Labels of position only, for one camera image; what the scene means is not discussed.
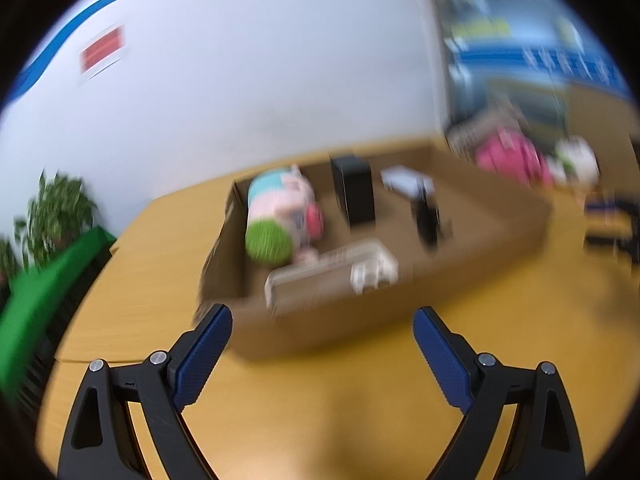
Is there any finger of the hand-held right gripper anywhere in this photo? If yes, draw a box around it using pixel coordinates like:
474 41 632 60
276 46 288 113
585 196 640 218
582 232 640 262

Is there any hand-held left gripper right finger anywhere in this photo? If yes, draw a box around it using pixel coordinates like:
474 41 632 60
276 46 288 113
412 306 587 480

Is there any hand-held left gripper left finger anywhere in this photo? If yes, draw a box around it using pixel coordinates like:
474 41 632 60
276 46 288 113
57 303 234 480

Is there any brown cardboard box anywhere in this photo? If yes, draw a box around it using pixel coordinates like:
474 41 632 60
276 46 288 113
199 146 553 359

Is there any small black bottle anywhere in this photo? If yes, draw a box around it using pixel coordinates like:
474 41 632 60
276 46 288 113
410 180 453 252

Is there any pink green blue plush toy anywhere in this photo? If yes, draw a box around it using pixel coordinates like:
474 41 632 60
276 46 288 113
245 164 325 266

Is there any small white box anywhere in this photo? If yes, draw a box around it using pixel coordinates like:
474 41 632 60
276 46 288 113
381 165 435 196

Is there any black rectangular box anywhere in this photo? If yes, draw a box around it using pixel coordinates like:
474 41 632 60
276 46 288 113
330 156 377 227

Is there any wooden desktop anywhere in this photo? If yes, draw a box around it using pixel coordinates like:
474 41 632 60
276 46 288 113
35 135 640 480

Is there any white and green toy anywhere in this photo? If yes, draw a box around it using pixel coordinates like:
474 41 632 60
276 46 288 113
552 137 601 186

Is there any beige cloth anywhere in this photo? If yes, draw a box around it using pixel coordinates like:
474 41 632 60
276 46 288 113
447 109 531 156

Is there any green chair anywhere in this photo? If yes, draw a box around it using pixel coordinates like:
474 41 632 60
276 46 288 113
0 227 118 401

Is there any green potted plant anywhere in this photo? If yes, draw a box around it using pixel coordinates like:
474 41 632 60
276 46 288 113
0 170 98 281

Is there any blue wall poster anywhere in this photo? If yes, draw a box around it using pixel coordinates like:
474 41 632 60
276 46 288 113
435 0 632 136

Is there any red wall sign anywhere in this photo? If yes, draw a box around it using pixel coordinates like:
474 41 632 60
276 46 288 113
80 25 126 81

